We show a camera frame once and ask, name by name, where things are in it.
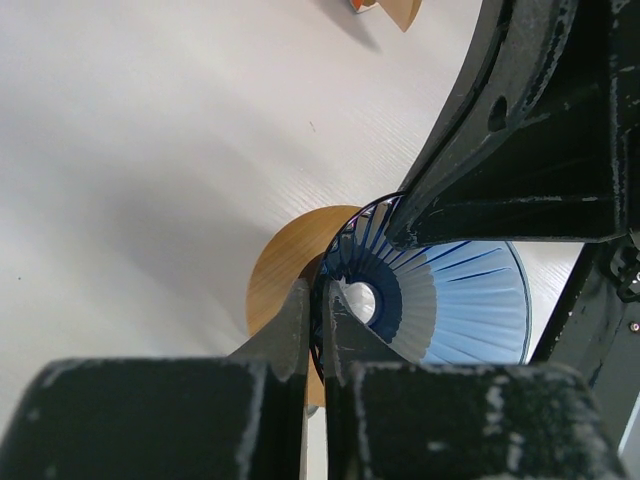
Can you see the orange coffee filter box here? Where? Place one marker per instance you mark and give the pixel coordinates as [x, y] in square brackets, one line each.
[360, 6]

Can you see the brown paper coffee filter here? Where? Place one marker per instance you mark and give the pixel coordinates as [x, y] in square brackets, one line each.
[402, 12]

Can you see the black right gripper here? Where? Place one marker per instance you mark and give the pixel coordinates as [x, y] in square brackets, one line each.
[538, 140]

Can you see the round wooden dripper holder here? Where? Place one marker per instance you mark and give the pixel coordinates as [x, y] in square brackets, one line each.
[293, 252]

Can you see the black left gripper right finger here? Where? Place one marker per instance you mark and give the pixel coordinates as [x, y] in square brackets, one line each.
[368, 389]

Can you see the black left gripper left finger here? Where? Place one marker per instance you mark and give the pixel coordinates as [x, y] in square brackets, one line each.
[273, 442]

